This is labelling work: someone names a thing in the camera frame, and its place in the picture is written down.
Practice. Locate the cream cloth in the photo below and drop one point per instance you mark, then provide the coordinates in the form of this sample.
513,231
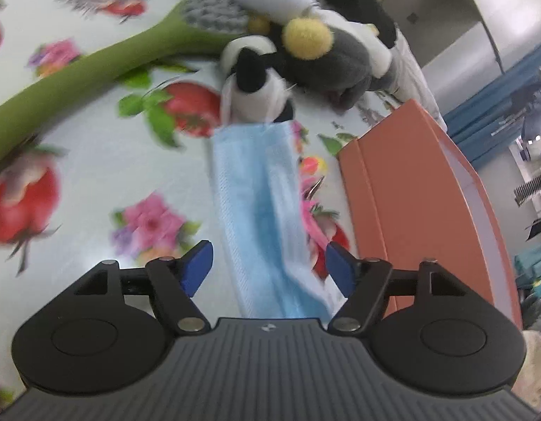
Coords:
535,368

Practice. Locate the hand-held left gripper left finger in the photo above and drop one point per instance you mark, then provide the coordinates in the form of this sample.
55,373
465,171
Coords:
196,267

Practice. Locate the small black white plush toy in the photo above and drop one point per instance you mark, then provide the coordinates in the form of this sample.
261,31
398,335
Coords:
253,74

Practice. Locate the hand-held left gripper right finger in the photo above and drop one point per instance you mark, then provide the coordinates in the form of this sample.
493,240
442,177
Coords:
340,267

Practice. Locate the teal cloth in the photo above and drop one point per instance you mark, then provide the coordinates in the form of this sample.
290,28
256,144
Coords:
533,267

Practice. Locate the grey bedside panel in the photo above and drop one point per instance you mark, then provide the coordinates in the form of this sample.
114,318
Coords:
445,30

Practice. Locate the fruit print bed sheet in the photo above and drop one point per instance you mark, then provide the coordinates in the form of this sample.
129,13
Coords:
99,149

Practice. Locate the grey penguin plush toy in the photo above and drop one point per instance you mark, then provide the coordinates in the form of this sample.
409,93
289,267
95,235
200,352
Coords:
336,65

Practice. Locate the blue face mask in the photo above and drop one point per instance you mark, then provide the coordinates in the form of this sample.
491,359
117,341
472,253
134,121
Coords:
253,193

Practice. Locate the green massage stick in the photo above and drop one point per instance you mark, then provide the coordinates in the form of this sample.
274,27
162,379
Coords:
99,70

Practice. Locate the blue curtain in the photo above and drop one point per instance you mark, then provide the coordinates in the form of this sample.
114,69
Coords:
485,118

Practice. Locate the pink cardboard box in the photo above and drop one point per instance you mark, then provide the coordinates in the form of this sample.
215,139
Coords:
384,193

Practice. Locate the beige duvet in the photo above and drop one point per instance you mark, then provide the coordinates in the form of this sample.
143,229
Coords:
417,83

